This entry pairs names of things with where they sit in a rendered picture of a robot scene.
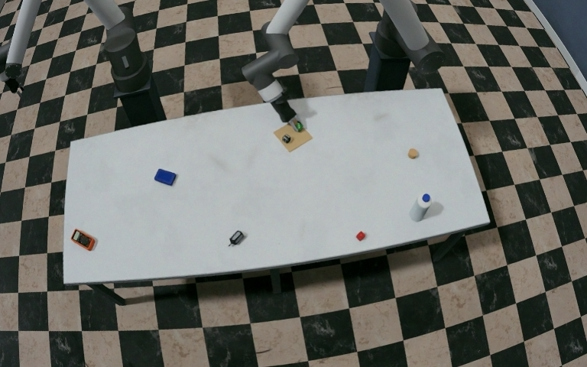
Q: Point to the white bottle with blue cap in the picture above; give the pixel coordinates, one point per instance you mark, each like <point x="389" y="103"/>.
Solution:
<point x="420" y="207"/>

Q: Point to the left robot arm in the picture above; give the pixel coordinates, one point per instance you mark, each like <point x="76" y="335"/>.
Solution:
<point x="399" y="19"/>

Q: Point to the orange pocket multimeter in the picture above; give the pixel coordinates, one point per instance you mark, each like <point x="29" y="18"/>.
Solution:
<point x="82" y="239"/>

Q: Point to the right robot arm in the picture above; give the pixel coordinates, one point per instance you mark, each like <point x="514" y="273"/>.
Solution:
<point x="130" y="68"/>

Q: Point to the tan flat mat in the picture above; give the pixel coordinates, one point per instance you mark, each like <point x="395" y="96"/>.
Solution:
<point x="297" y="138"/>

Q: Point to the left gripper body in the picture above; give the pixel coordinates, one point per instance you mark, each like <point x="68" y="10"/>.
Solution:
<point x="274" y="95"/>

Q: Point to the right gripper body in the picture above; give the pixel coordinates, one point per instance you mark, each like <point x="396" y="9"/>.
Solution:
<point x="11" y="83"/>

